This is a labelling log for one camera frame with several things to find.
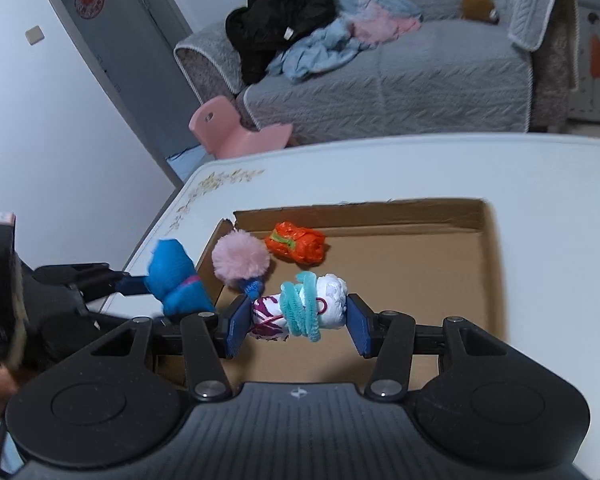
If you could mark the pink clothing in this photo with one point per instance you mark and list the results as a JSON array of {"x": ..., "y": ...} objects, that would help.
[{"x": 385, "y": 25}]

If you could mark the black clothing pile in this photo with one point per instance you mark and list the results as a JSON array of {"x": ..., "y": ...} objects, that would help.
[{"x": 280, "y": 10}]

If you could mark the small orange plastic bundle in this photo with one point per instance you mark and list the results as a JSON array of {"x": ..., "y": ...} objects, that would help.
[{"x": 300, "y": 244}]

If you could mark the grey door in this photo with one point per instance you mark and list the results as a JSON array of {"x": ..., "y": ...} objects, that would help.
[{"x": 140, "y": 50}]

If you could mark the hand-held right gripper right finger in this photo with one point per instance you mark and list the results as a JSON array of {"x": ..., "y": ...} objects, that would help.
[{"x": 361, "y": 330}]

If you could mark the pink fluffy pompom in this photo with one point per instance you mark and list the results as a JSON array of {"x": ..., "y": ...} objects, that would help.
[{"x": 240, "y": 257}]

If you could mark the white wall switch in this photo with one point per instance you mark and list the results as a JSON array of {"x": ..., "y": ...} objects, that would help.
[{"x": 34, "y": 35}]

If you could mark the brown plush toy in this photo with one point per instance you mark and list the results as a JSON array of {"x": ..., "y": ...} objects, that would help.
[{"x": 476, "y": 6}]

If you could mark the floral bundle with teal tie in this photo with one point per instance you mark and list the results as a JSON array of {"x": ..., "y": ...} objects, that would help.
[{"x": 330, "y": 300}]

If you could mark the grey quilted sofa cover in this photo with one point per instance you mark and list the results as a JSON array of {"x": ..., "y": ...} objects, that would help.
[{"x": 405, "y": 90}]

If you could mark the cardboard box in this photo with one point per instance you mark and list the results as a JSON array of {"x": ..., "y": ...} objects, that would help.
[{"x": 420, "y": 270}]

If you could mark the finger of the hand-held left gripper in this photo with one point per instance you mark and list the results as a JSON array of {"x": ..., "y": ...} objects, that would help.
[
  {"x": 130, "y": 284},
  {"x": 97, "y": 321}
]

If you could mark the pink child chair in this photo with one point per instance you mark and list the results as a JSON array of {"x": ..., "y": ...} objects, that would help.
[{"x": 220, "y": 127}]

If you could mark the blue sock bundle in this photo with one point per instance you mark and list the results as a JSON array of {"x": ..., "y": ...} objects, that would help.
[{"x": 172, "y": 270}]

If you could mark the red round door decoration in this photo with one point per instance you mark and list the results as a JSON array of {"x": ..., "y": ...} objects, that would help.
[{"x": 90, "y": 0}]

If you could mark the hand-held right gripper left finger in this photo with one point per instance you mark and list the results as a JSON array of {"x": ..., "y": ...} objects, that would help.
[{"x": 237, "y": 327}]

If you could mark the light blue clothing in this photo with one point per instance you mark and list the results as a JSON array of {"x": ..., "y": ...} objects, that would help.
[{"x": 320, "y": 50}]

